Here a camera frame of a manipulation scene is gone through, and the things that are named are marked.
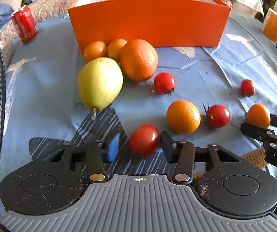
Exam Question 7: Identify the red soda can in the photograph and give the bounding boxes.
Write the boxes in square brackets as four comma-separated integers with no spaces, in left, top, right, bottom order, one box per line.
[11,6,39,44]

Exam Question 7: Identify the red cherry tomato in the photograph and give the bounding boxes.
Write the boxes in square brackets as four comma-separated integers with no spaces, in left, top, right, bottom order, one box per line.
[153,72,177,96]
[240,79,256,97]
[128,124,160,158]
[202,103,231,129]

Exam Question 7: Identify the blue printed tablecloth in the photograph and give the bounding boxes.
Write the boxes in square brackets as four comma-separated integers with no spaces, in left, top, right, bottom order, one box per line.
[0,10,277,223]

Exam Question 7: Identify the yellow-green pear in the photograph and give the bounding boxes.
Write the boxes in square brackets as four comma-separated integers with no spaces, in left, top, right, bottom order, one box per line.
[77,57,124,120]

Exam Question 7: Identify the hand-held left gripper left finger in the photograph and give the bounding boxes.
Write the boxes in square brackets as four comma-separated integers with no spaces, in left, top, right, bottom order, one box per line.
[44,133,121,183]

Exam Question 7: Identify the large orange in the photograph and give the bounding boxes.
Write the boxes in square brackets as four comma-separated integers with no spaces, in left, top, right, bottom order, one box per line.
[119,39,158,82]

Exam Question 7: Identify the orange cardboard box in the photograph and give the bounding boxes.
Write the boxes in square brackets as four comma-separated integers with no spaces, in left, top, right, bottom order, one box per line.
[67,0,232,55]

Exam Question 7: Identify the brown carved wooden ruler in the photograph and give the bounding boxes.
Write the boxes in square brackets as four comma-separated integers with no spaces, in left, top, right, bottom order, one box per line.
[243,146,268,168]

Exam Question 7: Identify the small orange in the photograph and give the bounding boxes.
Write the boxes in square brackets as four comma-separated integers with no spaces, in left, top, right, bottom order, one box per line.
[246,103,271,128]
[166,100,202,134]
[107,39,128,62]
[83,41,108,63]

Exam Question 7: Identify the orange plastic cup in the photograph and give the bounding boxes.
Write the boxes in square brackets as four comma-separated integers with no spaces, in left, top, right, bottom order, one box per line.
[261,8,277,42]

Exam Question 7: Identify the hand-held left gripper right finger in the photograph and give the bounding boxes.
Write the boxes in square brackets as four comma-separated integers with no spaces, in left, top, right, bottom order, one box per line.
[161,131,244,184]

